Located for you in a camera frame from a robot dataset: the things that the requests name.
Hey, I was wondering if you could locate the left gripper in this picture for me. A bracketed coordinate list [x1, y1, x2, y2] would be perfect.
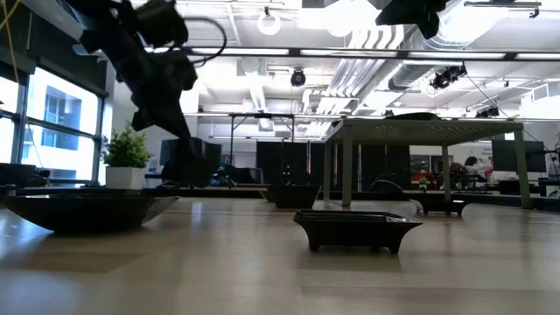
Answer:
[115, 45, 207, 186]

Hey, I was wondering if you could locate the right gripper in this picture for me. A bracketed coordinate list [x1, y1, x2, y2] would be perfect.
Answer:
[374, 0, 452, 40]

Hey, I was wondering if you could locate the black angular deep plate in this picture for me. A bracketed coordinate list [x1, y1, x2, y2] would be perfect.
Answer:
[263, 184, 323, 210]

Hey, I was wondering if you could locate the black wide shallow plate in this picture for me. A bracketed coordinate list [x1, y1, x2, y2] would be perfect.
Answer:
[0, 193, 181, 235]

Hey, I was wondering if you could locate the black rectangular footed plate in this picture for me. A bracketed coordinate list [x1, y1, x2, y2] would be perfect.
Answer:
[292, 208, 424, 256]

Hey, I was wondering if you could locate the black monitor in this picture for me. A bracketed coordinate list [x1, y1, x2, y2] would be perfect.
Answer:
[158, 136, 176, 185]
[491, 138, 549, 174]

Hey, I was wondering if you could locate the green plant white pot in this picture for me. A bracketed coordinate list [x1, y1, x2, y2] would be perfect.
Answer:
[100, 122, 153, 191]

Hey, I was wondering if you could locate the green perforated metal shelf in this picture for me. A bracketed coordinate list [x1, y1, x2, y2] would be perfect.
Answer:
[322, 116, 535, 210]

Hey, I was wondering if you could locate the person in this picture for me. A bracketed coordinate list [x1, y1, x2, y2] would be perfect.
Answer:
[462, 155, 494, 183]

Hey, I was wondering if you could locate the black partition panel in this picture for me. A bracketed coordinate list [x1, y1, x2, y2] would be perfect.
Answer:
[255, 140, 411, 193]

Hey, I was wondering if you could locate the black low footed plate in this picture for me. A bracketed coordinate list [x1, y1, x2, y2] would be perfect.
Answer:
[414, 198, 470, 218]

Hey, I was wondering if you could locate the black aluminium table frame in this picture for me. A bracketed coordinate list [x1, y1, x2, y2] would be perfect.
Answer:
[0, 185, 560, 212]

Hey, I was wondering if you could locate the black frame camera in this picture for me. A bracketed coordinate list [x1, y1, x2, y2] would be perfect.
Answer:
[474, 105, 501, 120]
[430, 63, 469, 91]

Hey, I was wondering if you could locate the silver ventilation duct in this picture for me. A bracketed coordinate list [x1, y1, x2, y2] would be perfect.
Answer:
[387, 25, 495, 92]

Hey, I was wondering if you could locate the black overhead bracket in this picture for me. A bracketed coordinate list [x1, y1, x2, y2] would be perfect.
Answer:
[463, 0, 543, 19]

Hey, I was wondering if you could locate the black metal frame stand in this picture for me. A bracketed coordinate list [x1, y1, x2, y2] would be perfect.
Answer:
[226, 111, 298, 179]

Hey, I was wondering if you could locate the black overhead frame beam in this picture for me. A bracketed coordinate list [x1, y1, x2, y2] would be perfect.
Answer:
[143, 45, 560, 62]

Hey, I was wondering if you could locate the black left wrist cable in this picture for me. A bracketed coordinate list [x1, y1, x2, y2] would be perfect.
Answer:
[172, 16, 228, 69]

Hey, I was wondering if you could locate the black overhead camera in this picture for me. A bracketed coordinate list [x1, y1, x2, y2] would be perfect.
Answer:
[290, 67, 308, 88]

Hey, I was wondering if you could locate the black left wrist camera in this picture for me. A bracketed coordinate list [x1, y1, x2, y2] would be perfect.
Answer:
[134, 0, 190, 48]

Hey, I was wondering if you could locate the white ring lamp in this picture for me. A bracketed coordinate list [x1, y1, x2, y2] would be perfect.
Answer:
[256, 9, 283, 38]

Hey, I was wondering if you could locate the yellow rope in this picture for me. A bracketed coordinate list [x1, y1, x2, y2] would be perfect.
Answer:
[0, 0, 22, 84]

